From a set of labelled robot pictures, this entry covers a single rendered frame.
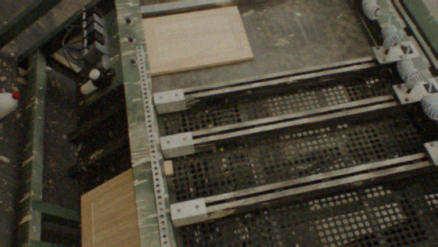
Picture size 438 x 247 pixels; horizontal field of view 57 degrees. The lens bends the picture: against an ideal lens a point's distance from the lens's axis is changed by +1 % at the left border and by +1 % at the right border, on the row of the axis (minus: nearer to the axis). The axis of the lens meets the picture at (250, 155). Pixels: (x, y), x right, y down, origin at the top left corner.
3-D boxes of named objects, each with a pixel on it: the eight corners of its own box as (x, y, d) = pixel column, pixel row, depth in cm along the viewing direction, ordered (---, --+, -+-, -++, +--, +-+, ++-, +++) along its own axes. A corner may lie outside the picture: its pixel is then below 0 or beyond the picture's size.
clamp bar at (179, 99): (156, 100, 178) (144, 61, 157) (402, 57, 193) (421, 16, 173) (158, 118, 173) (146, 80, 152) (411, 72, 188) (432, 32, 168)
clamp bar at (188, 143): (162, 142, 166) (150, 107, 145) (424, 94, 182) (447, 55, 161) (165, 162, 161) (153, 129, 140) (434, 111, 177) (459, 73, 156)
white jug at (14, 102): (-17, 101, 206) (8, 82, 200) (1, 109, 214) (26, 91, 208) (-20, 116, 202) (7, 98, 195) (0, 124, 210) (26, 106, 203)
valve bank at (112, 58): (59, 15, 198) (94, -13, 190) (83, 33, 209) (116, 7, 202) (59, 91, 173) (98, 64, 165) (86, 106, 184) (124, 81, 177)
